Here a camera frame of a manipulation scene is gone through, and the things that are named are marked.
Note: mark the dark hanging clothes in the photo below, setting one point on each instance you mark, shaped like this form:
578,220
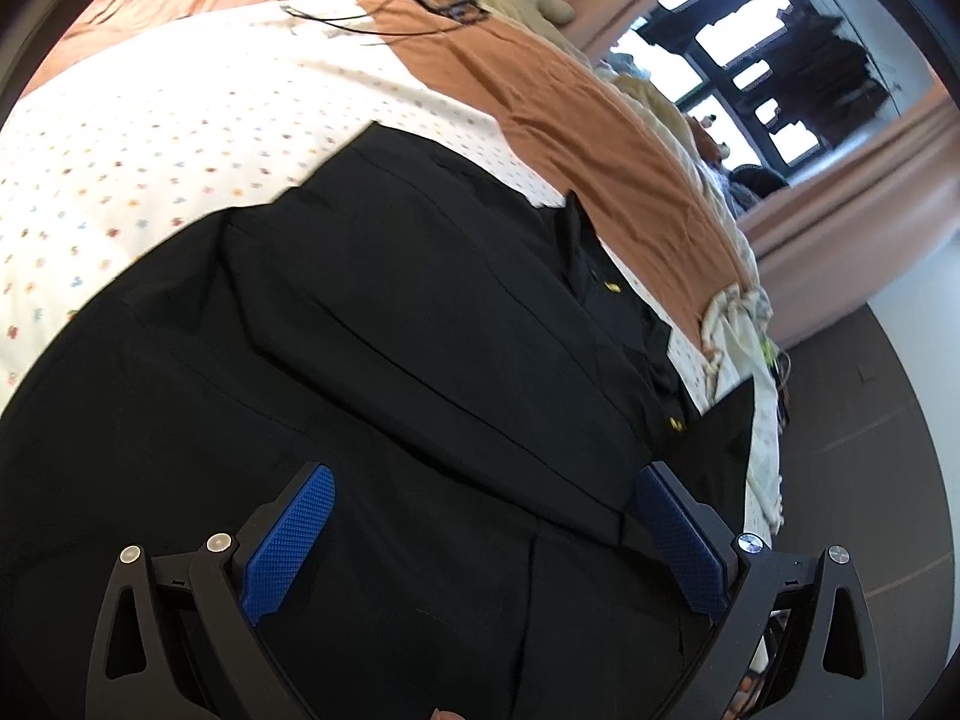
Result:
792,78

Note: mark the right pink curtain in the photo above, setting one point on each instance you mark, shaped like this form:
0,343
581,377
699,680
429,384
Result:
826,245

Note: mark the orange brown blanket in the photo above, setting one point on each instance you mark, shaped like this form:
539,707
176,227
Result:
557,116

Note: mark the large black jacket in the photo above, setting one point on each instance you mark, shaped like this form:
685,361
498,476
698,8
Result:
480,381

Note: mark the polka dot white bed sheet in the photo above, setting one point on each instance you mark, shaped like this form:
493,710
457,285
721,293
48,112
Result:
227,108

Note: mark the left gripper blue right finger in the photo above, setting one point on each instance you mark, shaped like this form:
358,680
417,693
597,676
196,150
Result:
789,636

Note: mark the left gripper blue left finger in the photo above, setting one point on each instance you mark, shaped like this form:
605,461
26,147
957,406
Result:
231,582

